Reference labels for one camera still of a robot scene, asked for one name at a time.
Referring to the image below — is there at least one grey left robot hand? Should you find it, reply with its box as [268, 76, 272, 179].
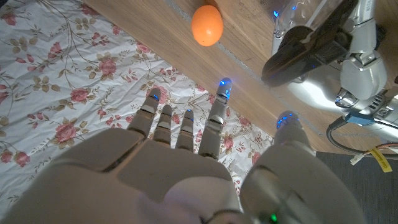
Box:
[287, 0, 398, 139]

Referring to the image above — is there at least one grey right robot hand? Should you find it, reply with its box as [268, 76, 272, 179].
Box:
[0, 77, 368, 224]

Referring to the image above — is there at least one floral backdrop cloth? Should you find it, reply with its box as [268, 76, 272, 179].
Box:
[0, 0, 275, 215]

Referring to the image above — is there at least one orange fruit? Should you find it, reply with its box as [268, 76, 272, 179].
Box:
[190, 4, 224, 47]

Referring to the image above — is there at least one thin black left wrist cable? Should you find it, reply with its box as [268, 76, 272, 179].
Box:
[325, 117, 398, 157]

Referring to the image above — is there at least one yellow cable label tag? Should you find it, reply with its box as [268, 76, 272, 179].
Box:
[369, 147, 394, 174]

